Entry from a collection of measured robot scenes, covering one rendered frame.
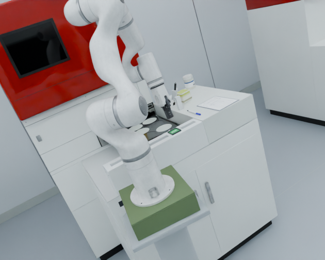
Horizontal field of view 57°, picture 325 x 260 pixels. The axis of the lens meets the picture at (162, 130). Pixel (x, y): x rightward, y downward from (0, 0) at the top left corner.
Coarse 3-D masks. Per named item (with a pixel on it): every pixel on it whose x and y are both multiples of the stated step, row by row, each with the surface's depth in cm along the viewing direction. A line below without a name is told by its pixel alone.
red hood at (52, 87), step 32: (32, 0) 158; (64, 0) 165; (0, 32) 155; (32, 32) 161; (64, 32) 169; (0, 64) 158; (32, 64) 165; (64, 64) 173; (32, 96) 169; (64, 96) 176
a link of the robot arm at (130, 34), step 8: (128, 24) 124; (136, 24) 129; (120, 32) 126; (128, 32) 126; (136, 32) 128; (128, 40) 128; (136, 40) 129; (128, 48) 132; (136, 48) 132; (128, 56) 134; (128, 64) 138; (128, 72) 140; (136, 72) 142; (136, 80) 145
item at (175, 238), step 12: (204, 204) 117; (192, 216) 113; (204, 216) 113; (132, 228) 118; (168, 228) 111; (180, 228) 111; (132, 240) 111; (144, 240) 109; (156, 240) 109; (168, 240) 121; (180, 240) 123; (168, 252) 124; (180, 252) 125; (192, 252) 130
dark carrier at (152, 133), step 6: (144, 120) 202; (156, 120) 195; (162, 120) 191; (144, 126) 192; (150, 126) 189; (156, 126) 185; (174, 126) 176; (150, 132) 180; (156, 132) 177; (162, 132) 174; (150, 138) 172
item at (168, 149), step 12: (192, 120) 160; (180, 132) 151; (192, 132) 153; (204, 132) 157; (156, 144) 147; (168, 144) 148; (180, 144) 152; (192, 144) 155; (204, 144) 158; (156, 156) 147; (168, 156) 150; (180, 156) 153; (108, 168) 140; (120, 168) 139; (120, 180) 141
